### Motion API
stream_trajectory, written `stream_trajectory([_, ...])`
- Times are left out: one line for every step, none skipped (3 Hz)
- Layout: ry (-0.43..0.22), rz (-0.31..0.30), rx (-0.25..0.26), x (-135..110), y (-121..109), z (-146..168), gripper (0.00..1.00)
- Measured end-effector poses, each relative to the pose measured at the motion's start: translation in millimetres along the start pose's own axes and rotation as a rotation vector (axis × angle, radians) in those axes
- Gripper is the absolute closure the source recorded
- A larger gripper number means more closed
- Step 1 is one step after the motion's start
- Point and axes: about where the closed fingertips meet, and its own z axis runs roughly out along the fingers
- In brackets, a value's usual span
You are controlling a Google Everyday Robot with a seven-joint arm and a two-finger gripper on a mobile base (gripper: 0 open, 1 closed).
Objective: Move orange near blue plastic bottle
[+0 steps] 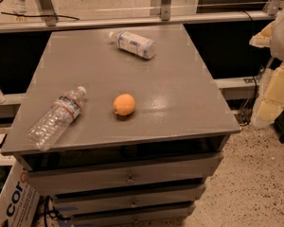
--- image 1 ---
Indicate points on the grey drawer cabinet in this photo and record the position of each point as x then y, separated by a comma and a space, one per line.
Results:
108, 169

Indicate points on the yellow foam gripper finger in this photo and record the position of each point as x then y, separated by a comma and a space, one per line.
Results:
262, 39
270, 101

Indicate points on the clear crushed water bottle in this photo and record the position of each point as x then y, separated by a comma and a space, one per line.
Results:
51, 126

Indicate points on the metal frame rail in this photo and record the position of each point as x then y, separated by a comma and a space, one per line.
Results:
199, 18

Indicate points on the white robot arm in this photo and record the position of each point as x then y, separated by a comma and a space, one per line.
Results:
277, 38

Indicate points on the white cardboard box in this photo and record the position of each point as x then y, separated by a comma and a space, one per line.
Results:
18, 199

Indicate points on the blue label plastic bottle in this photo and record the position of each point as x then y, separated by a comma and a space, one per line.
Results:
133, 43

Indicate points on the orange fruit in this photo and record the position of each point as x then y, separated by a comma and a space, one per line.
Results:
124, 105

